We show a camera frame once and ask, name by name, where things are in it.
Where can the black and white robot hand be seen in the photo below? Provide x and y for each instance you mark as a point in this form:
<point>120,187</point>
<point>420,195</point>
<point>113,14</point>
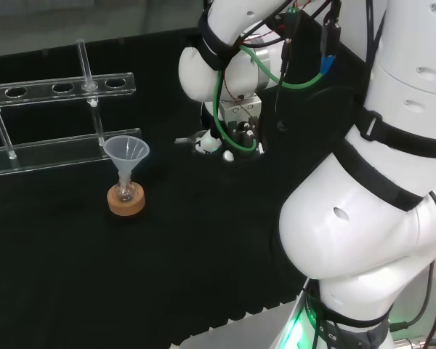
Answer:
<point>240,109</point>

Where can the small round-bottom glass flask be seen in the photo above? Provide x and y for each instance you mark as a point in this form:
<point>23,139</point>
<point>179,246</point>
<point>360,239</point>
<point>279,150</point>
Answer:
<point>125,194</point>

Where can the translucent plastic funnel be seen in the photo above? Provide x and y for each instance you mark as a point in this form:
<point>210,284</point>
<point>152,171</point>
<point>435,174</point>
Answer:
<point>127,149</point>

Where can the clear acrylic funnel stand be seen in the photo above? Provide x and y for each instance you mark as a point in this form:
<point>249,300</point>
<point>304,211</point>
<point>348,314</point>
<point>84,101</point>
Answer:
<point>51,154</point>

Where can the black bench cloth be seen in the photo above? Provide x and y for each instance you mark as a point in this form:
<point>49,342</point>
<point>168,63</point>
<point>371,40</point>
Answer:
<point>131,272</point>

